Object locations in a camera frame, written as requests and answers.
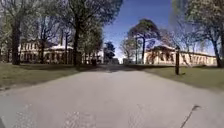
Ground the small dark tree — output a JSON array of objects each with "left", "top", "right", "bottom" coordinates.
[{"left": 103, "top": 41, "right": 116, "bottom": 64}]

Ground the grey asphalt path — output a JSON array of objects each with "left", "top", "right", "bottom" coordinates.
[{"left": 0, "top": 64, "right": 224, "bottom": 128}]

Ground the row of large trees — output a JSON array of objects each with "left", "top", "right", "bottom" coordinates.
[{"left": 0, "top": 0, "right": 124, "bottom": 68}]

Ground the tall pine tree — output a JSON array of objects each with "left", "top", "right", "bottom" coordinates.
[{"left": 127, "top": 18, "right": 162, "bottom": 65}]

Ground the pale building with columns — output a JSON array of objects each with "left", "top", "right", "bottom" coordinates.
[{"left": 18, "top": 40, "right": 104, "bottom": 65}]

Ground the grass verge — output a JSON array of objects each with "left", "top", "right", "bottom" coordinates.
[
  {"left": 128, "top": 64, "right": 224, "bottom": 91},
  {"left": 0, "top": 62, "right": 98, "bottom": 91}
]

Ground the long low pale building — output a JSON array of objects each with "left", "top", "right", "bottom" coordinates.
[{"left": 144, "top": 44, "right": 218, "bottom": 67}]

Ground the group of trees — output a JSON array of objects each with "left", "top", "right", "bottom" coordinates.
[{"left": 171, "top": 0, "right": 224, "bottom": 69}]

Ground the dark post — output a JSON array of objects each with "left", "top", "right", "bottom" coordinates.
[{"left": 174, "top": 45, "right": 181, "bottom": 76}]

